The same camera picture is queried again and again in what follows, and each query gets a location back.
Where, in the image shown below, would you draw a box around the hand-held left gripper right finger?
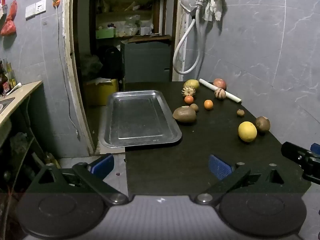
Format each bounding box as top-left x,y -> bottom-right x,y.
195,154 -> 303,205

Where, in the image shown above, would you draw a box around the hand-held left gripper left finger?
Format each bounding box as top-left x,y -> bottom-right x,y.
24,153 -> 129,205

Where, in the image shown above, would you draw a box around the yellow lemon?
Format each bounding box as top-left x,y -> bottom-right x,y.
238,121 -> 258,143

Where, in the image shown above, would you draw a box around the metal tray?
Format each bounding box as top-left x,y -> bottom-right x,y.
100,90 -> 182,148

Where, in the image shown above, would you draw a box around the large brown kiwi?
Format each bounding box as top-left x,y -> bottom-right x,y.
173,106 -> 197,123

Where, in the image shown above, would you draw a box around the white tube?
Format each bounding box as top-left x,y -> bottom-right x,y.
199,78 -> 242,104

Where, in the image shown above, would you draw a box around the yellow box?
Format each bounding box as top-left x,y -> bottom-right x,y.
84,78 -> 119,106

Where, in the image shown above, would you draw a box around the small striped melon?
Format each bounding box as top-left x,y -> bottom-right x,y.
214,88 -> 227,100

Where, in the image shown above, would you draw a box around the large striped melon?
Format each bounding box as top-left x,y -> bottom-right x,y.
182,86 -> 196,97

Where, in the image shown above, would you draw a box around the red apple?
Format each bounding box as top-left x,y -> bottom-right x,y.
213,78 -> 227,90

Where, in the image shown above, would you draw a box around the green mango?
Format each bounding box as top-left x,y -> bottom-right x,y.
184,79 -> 200,90

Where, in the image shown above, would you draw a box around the black bag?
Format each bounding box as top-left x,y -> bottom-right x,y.
100,45 -> 123,79

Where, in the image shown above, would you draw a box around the wooden counter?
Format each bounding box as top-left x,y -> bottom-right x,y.
0,80 -> 43,125

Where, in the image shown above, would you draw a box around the grey cabinet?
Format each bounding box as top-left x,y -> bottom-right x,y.
120,40 -> 173,83

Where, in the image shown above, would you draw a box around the glass bottles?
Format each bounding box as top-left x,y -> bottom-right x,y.
0,59 -> 18,92

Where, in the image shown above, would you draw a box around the green box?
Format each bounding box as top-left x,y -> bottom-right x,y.
96,28 -> 117,39

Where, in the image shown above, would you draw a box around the wooden board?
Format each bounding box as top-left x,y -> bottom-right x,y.
121,34 -> 172,44

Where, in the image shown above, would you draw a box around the wooden shelf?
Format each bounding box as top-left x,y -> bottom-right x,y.
90,0 -> 163,40

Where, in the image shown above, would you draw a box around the white cloth rag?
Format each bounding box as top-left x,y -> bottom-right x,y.
186,0 -> 224,22

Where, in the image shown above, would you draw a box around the red plastic bag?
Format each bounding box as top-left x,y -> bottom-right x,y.
0,20 -> 17,37
6,0 -> 18,22

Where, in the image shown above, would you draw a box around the grey wall cable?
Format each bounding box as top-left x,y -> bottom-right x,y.
56,5 -> 81,141

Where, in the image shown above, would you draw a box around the white hose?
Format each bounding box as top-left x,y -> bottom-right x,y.
172,1 -> 204,75

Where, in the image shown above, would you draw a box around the wall faucet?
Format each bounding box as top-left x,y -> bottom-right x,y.
192,0 -> 207,19

